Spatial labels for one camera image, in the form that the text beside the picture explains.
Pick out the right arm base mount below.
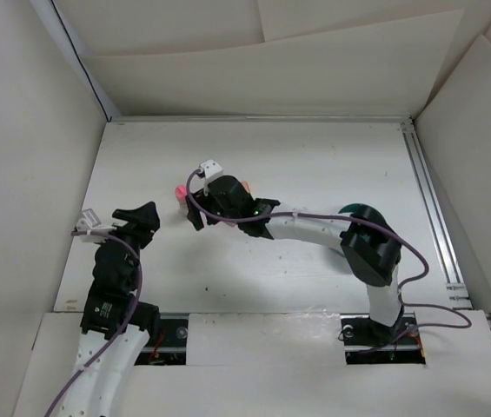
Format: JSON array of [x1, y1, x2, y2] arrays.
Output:
[[338, 314, 426, 365]]

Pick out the aluminium rail right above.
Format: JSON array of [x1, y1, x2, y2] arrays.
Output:
[[400, 118, 474, 310]]

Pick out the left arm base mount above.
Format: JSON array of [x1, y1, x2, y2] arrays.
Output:
[[135, 315, 189, 366]]

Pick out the pink glue stick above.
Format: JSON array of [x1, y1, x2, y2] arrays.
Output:
[[175, 185, 187, 205]]

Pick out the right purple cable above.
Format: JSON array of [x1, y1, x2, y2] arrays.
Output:
[[185, 169, 474, 348]]

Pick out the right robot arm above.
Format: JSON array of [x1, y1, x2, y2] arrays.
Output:
[[186, 170, 404, 347]]

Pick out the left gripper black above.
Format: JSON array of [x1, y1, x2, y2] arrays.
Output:
[[96, 202, 158, 288]]

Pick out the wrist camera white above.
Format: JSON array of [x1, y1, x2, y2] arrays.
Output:
[[199, 159, 223, 182], [75, 208, 103, 234]]

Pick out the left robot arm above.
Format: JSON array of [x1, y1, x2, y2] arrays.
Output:
[[46, 202, 161, 416]]

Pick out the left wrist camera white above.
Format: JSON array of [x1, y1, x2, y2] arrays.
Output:
[[75, 208, 103, 234]]

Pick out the teal round organizer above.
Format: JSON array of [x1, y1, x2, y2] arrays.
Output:
[[339, 203, 365, 215]]

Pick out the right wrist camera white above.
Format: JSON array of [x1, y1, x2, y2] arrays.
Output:
[[199, 159, 223, 182]]

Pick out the orange correction tape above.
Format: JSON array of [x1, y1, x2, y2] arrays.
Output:
[[241, 181, 251, 194]]

